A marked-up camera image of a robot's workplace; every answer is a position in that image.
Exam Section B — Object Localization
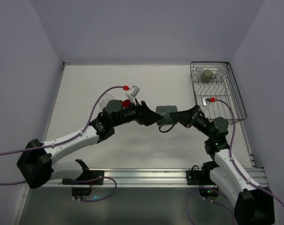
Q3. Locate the red mug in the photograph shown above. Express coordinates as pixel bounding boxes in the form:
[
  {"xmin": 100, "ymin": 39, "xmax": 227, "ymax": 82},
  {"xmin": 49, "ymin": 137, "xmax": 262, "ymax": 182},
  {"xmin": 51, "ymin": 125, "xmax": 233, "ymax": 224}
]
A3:
[{"xmin": 122, "ymin": 99, "xmax": 132, "ymax": 108}]

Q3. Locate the dark teal mug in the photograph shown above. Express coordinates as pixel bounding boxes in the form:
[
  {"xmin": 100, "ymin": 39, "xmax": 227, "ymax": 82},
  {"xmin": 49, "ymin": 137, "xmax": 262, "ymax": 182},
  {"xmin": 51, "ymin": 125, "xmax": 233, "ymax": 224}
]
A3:
[{"xmin": 156, "ymin": 105, "xmax": 178, "ymax": 133}]

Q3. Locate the clear faceted glass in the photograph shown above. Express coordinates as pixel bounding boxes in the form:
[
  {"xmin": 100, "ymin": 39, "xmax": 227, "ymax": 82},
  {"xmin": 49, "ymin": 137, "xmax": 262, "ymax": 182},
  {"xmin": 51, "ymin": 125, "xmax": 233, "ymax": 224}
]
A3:
[{"xmin": 98, "ymin": 94, "xmax": 114, "ymax": 110}]

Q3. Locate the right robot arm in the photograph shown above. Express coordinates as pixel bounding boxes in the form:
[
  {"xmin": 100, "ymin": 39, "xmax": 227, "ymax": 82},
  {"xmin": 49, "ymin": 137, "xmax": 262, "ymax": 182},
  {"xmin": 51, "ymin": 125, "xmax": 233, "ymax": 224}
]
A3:
[{"xmin": 169, "ymin": 105, "xmax": 275, "ymax": 225}]

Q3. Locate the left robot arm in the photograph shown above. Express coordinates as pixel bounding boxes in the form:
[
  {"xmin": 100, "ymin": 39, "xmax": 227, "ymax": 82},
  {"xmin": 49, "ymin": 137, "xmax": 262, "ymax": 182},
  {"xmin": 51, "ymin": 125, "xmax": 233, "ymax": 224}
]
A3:
[{"xmin": 16, "ymin": 100, "xmax": 163, "ymax": 189}]

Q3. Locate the clear glass back left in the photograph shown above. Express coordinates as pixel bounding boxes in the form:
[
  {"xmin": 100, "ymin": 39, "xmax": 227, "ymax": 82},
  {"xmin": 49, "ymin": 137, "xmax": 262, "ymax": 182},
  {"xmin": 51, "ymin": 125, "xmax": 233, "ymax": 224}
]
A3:
[{"xmin": 192, "ymin": 67, "xmax": 203, "ymax": 82}]

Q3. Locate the olive green mug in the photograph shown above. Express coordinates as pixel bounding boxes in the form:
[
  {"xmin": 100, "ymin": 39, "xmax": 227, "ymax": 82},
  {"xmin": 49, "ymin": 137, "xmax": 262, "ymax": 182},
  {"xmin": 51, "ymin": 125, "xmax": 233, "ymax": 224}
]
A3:
[{"xmin": 201, "ymin": 69, "xmax": 215, "ymax": 83}]

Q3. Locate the clear glass back right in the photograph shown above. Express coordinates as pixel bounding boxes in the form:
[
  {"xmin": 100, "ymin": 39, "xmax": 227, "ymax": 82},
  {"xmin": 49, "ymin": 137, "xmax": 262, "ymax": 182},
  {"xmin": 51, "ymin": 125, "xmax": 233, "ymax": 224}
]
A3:
[{"xmin": 215, "ymin": 66, "xmax": 227, "ymax": 80}]

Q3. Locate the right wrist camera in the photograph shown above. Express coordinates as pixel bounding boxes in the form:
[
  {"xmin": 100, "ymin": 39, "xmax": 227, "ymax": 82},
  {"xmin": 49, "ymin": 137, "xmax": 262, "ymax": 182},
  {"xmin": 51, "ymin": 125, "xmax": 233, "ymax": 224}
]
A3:
[{"xmin": 202, "ymin": 97, "xmax": 210, "ymax": 111}]

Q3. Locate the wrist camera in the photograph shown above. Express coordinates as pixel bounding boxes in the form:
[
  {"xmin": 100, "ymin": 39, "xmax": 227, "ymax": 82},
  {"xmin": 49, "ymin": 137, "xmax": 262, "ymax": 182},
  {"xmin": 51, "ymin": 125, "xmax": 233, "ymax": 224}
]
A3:
[
  {"xmin": 126, "ymin": 85, "xmax": 140, "ymax": 105},
  {"xmin": 202, "ymin": 97, "xmax": 210, "ymax": 111}
]

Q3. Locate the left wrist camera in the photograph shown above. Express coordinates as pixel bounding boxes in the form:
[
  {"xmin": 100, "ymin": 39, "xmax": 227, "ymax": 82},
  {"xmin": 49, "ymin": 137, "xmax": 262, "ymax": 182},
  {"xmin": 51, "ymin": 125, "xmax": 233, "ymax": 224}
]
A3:
[{"xmin": 126, "ymin": 85, "xmax": 140, "ymax": 105}]

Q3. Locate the black wire dish rack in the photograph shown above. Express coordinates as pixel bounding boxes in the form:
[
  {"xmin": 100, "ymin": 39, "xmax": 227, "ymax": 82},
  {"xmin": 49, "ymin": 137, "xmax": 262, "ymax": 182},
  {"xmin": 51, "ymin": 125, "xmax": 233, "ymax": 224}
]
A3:
[{"xmin": 190, "ymin": 61, "xmax": 247, "ymax": 124}]

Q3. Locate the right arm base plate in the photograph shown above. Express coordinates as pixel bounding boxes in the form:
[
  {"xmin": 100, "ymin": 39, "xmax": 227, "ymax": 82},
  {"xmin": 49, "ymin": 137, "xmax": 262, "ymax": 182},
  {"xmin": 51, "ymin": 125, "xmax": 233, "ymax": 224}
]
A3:
[{"xmin": 186, "ymin": 165, "xmax": 214, "ymax": 186}]

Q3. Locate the aluminium mounting rail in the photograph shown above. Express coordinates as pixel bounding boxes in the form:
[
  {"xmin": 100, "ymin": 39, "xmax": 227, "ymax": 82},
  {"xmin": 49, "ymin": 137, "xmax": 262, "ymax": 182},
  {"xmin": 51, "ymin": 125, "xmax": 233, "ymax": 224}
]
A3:
[{"xmin": 38, "ymin": 168, "xmax": 268, "ymax": 188}]

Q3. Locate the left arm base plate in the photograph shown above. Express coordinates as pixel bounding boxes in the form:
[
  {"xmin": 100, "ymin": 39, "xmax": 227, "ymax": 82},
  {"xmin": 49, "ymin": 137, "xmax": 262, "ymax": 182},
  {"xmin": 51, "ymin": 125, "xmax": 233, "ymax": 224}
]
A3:
[{"xmin": 62, "ymin": 170, "xmax": 105, "ymax": 185}]

